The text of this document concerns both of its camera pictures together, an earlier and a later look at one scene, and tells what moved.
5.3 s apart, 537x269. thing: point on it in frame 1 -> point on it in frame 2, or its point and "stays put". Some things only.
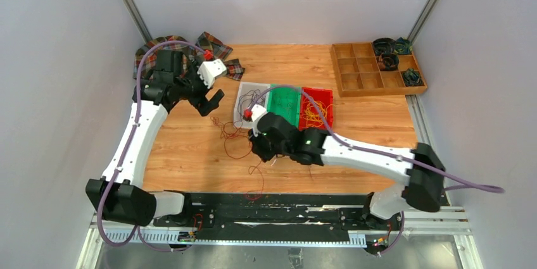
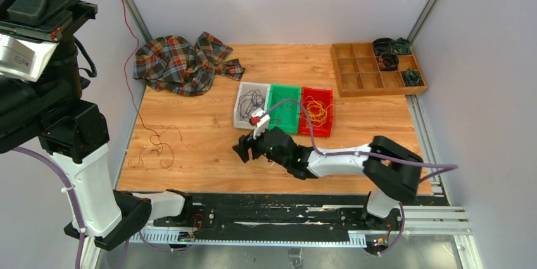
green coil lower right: [411, 77] stays put
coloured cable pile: [238, 145] -> [159, 143]
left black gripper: [204, 106] -> [40, 1]
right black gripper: [255, 141] stays put
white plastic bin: [249, 95] stays put
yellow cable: [312, 114] stays put
